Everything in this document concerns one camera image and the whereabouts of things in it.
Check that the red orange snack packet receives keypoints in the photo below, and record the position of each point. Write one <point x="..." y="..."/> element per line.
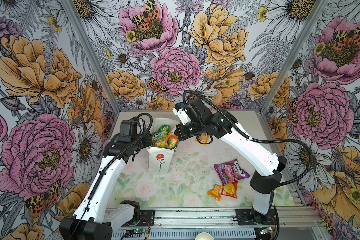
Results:
<point x="229" y="190"/>

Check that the white paper cup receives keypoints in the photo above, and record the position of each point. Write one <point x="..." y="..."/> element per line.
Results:
<point x="204" y="236"/>

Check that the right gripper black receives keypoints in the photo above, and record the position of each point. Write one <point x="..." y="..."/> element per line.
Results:
<point x="183" y="134"/>

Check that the orange mango snack bag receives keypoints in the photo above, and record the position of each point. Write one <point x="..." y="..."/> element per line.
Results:
<point x="171" y="141"/>

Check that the white paper bag red flower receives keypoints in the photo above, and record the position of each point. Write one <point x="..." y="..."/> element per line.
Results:
<point x="160" y="158"/>

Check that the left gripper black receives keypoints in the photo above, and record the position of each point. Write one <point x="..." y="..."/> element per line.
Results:
<point x="147" y="143"/>

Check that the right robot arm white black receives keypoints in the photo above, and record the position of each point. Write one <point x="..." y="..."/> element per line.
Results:
<point x="223" y="125"/>

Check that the aluminium front rail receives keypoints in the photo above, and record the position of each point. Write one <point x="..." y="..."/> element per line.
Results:
<point x="294" y="223"/>

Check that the right metal corner post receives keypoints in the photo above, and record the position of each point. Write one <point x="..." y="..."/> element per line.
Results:
<point x="301" y="38"/>

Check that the green Fox's candy bag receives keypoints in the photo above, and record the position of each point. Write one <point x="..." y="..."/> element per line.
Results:
<point x="160" y="136"/>

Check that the small orange snack packet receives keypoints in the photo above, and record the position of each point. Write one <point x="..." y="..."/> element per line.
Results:
<point x="204" y="139"/>

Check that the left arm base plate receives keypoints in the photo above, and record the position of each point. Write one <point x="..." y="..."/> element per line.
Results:
<point x="146" y="219"/>

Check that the purple Fox's candy bag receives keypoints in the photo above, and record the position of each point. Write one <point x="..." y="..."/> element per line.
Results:
<point x="230" y="172"/>

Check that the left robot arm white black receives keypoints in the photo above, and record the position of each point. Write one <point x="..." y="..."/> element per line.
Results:
<point x="90" y="220"/>

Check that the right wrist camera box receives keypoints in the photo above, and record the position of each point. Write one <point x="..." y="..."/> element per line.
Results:
<point x="192" y="109"/>

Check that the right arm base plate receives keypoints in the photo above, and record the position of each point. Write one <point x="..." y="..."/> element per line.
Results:
<point x="249" y="217"/>

